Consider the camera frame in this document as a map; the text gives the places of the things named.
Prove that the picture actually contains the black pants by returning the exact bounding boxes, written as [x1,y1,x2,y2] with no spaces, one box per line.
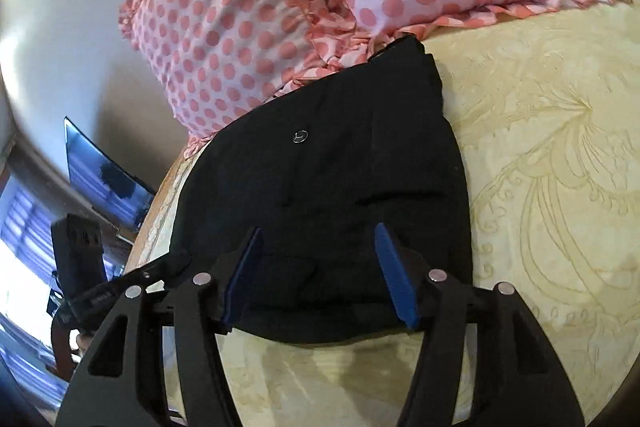
[169,37,473,343]

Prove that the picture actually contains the person's left hand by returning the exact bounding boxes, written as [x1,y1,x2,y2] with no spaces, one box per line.
[76,334,93,355]

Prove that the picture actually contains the black television screen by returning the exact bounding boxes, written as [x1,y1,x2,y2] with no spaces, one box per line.
[63,117,155,233]

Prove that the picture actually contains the yellow patterned bed sheet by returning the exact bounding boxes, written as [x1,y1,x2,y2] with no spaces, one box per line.
[121,0,640,427]

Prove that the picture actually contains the left polka dot pillow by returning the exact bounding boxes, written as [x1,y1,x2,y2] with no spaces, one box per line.
[118,0,372,156]

